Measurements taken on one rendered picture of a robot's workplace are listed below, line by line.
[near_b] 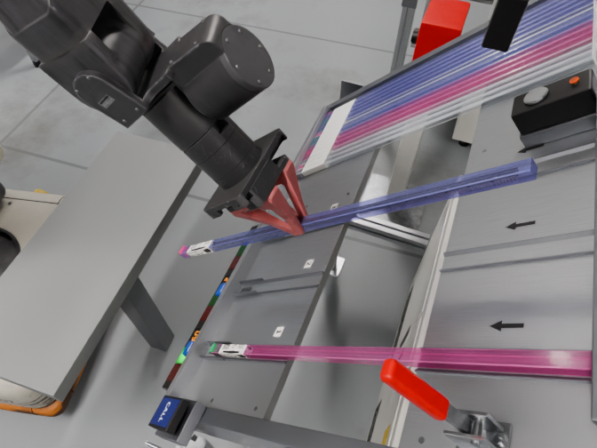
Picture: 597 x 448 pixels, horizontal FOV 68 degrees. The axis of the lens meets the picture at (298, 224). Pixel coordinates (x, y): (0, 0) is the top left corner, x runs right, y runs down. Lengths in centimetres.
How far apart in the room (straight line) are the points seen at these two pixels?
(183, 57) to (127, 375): 125
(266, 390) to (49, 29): 41
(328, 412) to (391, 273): 52
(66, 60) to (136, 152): 77
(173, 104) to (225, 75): 7
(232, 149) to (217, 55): 10
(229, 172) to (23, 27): 19
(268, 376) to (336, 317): 96
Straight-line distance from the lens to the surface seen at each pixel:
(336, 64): 242
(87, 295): 96
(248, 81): 37
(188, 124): 43
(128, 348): 156
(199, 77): 39
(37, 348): 95
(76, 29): 39
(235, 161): 44
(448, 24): 123
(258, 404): 56
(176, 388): 69
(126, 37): 42
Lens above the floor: 138
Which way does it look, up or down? 55 degrees down
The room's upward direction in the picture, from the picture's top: straight up
